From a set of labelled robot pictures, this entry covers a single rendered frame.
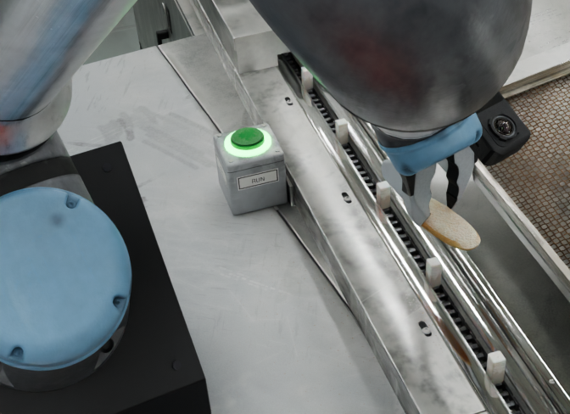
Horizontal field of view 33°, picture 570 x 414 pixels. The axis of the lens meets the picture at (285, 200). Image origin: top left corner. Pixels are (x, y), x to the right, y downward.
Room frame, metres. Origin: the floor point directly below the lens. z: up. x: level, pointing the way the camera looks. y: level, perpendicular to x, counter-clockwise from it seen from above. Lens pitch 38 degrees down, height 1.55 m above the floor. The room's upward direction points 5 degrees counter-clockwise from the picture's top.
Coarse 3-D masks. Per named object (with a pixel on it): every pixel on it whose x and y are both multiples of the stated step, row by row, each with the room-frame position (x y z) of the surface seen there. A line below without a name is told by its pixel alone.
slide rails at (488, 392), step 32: (288, 64) 1.19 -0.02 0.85; (320, 128) 1.03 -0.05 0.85; (352, 128) 1.02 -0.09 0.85; (384, 224) 0.83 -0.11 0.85; (448, 256) 0.77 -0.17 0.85; (416, 288) 0.72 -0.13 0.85; (448, 320) 0.67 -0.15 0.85; (480, 320) 0.67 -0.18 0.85; (512, 352) 0.62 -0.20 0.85; (480, 384) 0.59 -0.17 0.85; (512, 384) 0.59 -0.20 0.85
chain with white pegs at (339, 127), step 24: (312, 96) 1.12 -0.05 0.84; (336, 120) 1.01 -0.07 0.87; (360, 168) 0.95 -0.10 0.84; (384, 192) 0.87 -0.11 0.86; (408, 240) 0.82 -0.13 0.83; (432, 264) 0.73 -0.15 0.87; (456, 312) 0.69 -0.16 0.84; (480, 360) 0.63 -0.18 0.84; (504, 360) 0.60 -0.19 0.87; (504, 384) 0.59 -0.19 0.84
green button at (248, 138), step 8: (248, 128) 0.96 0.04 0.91; (256, 128) 0.96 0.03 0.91; (232, 136) 0.94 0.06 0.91; (240, 136) 0.94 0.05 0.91; (248, 136) 0.94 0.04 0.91; (256, 136) 0.94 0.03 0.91; (264, 136) 0.94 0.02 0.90; (232, 144) 0.93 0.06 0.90; (240, 144) 0.92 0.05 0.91; (248, 144) 0.92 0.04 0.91; (256, 144) 0.92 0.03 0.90
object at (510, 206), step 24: (552, 72) 1.01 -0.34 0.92; (504, 96) 0.98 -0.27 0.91; (528, 96) 0.98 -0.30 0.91; (552, 96) 0.97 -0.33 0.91; (480, 168) 0.86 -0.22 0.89; (552, 168) 0.84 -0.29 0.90; (504, 192) 0.82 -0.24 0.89; (552, 192) 0.80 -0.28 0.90; (528, 216) 0.77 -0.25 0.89; (552, 216) 0.77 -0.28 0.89; (552, 240) 0.73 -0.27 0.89; (552, 264) 0.70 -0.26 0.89
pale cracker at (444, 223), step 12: (432, 204) 0.76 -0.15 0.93; (432, 216) 0.74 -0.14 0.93; (444, 216) 0.74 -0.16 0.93; (456, 216) 0.74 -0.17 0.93; (432, 228) 0.73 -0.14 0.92; (444, 228) 0.72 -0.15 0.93; (456, 228) 0.72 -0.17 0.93; (468, 228) 0.72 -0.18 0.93; (444, 240) 0.71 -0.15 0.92; (456, 240) 0.71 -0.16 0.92; (468, 240) 0.70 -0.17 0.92; (480, 240) 0.71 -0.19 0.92
